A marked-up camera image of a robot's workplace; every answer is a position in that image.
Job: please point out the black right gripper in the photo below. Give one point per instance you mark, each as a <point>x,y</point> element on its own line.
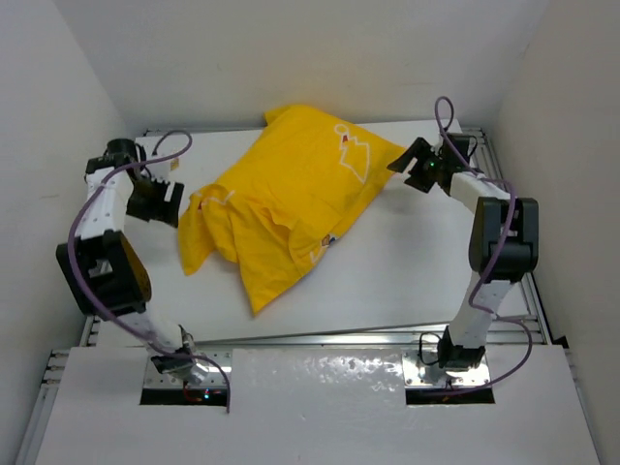
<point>418,148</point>

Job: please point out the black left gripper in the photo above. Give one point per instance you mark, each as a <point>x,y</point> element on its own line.
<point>161,211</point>

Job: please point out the yellow pillowcase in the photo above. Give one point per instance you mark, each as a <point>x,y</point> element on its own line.
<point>301,186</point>

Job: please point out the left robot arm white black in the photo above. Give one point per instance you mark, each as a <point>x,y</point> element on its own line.
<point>102,269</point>

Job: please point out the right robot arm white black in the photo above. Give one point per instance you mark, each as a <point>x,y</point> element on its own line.
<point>503,245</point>

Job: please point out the white front cover panel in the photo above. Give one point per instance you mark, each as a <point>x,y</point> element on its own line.
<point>296,406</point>

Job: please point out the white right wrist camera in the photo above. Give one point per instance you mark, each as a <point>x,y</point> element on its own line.
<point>438,147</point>

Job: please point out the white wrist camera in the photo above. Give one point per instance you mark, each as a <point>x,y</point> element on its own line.
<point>438,147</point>
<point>163,169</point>

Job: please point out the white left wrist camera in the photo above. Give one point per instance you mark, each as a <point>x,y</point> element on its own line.
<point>163,169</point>

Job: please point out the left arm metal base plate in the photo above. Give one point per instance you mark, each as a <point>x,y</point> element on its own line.
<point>194,378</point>

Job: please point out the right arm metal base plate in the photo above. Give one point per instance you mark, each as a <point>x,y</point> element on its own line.
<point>426,383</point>

